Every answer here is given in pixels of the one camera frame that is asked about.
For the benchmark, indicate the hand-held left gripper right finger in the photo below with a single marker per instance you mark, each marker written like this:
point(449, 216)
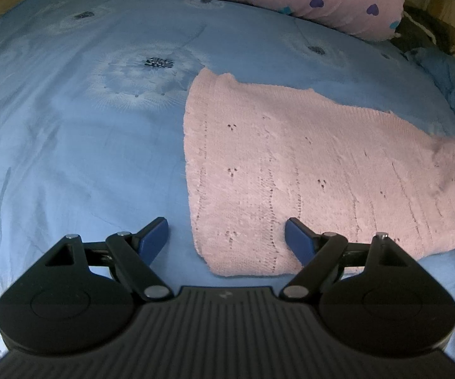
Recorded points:
point(300, 241)

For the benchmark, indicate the pink knitted sweater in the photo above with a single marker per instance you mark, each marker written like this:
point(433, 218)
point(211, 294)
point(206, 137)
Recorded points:
point(310, 166)

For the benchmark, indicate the dark fuzzy cloth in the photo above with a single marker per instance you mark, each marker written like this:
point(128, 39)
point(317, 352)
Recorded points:
point(424, 31)

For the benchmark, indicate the blue dandelion-print bed sheet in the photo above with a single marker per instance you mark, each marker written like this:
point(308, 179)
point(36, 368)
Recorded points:
point(73, 126)

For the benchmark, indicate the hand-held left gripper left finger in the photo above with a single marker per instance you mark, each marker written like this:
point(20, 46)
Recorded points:
point(152, 239)

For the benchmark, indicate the crumpled blue blanket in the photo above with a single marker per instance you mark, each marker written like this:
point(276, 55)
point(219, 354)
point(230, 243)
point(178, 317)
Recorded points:
point(448, 79)

